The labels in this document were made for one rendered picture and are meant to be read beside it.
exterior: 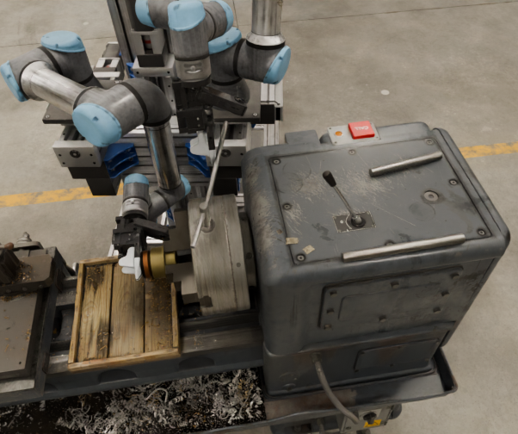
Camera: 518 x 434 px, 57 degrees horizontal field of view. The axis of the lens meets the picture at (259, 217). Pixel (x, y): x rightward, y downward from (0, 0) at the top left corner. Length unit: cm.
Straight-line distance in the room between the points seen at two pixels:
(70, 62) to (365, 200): 99
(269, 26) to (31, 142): 251
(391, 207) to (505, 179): 214
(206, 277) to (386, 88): 287
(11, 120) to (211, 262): 296
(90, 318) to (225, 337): 40
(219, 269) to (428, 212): 52
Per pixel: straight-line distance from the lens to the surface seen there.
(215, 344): 140
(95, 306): 152
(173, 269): 126
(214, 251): 114
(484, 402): 242
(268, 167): 126
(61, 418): 173
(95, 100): 126
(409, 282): 121
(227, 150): 154
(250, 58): 147
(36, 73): 154
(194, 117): 110
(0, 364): 144
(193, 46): 105
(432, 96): 379
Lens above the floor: 213
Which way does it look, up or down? 50 degrees down
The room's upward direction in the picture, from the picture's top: 3 degrees counter-clockwise
